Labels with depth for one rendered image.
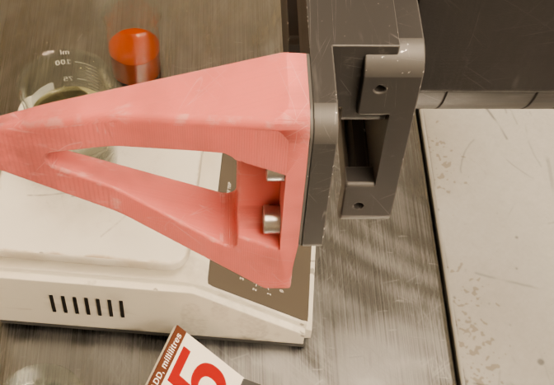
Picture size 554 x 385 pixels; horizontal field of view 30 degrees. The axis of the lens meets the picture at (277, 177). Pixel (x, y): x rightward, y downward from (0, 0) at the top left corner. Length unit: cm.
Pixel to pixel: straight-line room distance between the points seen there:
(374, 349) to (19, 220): 24
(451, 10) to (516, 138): 56
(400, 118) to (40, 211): 41
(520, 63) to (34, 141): 12
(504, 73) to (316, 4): 5
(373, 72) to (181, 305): 42
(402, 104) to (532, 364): 47
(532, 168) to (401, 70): 56
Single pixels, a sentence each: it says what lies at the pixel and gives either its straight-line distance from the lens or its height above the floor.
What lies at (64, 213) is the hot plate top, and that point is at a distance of 62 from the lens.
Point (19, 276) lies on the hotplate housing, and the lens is 63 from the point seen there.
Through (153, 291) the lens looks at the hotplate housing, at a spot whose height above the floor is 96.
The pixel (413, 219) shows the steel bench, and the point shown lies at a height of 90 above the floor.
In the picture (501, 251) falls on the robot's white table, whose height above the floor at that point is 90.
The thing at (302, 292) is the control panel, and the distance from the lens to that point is 65.
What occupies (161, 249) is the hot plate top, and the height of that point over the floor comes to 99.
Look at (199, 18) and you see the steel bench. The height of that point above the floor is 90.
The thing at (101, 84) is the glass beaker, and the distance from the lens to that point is 61.
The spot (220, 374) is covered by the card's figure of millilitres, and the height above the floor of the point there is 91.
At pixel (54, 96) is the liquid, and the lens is 63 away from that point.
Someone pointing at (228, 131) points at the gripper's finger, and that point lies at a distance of 22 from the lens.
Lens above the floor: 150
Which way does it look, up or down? 53 degrees down
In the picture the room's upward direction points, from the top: 5 degrees clockwise
